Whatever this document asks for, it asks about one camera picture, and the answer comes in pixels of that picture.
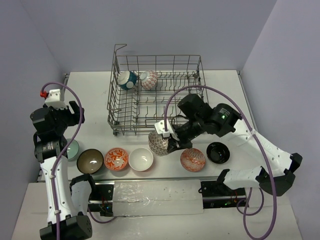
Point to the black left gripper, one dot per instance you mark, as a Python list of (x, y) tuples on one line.
[(73, 114)]

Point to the dark bowl beige inside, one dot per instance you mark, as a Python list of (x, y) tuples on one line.
[(90, 161)]

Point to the blue triangle pattern bowl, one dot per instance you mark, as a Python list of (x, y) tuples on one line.
[(127, 80)]

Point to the white bowl red diamond pattern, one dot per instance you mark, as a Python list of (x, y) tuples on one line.
[(148, 79)]

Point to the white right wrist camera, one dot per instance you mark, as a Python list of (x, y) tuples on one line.
[(165, 129)]

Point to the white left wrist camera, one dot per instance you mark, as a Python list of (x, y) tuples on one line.
[(53, 99)]

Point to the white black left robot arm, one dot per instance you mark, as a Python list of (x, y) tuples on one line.
[(67, 217)]

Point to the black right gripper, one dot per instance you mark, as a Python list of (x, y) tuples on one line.
[(174, 144)]

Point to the orange floral pattern bowl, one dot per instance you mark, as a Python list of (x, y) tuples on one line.
[(116, 159)]

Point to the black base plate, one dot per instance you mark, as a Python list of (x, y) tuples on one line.
[(101, 199), (214, 196)]

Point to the black bowl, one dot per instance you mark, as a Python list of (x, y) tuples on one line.
[(218, 153)]

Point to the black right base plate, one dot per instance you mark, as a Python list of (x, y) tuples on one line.
[(214, 196)]

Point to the pale green bowl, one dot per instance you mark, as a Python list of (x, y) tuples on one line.
[(72, 150)]

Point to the grey geometric pattern bowl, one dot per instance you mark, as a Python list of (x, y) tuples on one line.
[(158, 144)]

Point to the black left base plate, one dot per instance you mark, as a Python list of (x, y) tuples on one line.
[(101, 199)]

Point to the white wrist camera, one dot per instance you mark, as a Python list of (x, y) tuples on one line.
[(165, 129), (53, 99)]

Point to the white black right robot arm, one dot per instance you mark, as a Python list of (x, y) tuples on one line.
[(275, 173)]

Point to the plain white bowl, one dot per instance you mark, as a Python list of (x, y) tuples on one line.
[(141, 159)]

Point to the grey wire dish rack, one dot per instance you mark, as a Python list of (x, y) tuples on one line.
[(135, 111)]

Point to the grey taped cover panel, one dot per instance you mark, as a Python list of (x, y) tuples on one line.
[(157, 198)]

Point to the orange diamond pattern bowl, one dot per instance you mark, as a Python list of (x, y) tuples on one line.
[(192, 159)]

